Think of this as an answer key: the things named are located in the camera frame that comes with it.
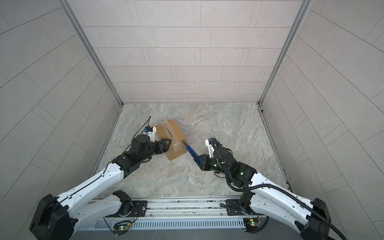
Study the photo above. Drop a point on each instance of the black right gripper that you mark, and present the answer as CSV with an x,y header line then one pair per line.
x,y
205,161

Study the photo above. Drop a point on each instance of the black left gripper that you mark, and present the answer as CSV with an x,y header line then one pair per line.
x,y
158,145

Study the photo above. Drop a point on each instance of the brown cardboard express box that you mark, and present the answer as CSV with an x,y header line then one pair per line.
x,y
170,130

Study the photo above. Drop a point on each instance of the blue utility knife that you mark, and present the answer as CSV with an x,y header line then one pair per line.
x,y
192,153

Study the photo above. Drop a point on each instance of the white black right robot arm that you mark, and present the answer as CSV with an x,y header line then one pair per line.
x,y
249,182

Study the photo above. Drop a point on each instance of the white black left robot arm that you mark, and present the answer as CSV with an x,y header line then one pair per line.
x,y
59,217

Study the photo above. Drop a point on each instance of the white slotted vent strip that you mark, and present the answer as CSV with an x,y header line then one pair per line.
x,y
189,224

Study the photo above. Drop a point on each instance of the right green circuit board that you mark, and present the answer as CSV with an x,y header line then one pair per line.
x,y
251,225

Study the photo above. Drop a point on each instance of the green circuit board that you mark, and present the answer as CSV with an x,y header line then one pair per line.
x,y
123,226
251,225

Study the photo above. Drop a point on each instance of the left green circuit board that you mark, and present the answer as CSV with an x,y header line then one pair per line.
x,y
123,226

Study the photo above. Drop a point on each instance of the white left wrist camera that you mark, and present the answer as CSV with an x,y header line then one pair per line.
x,y
151,132

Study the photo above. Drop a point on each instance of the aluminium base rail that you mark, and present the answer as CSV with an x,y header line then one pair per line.
x,y
210,207

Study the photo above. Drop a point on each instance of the aluminium left corner post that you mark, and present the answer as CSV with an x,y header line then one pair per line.
x,y
70,15

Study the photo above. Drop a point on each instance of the aluminium corner post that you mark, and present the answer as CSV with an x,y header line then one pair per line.
x,y
70,15
290,38

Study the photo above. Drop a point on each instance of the aluminium right corner post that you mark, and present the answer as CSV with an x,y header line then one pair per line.
x,y
290,38

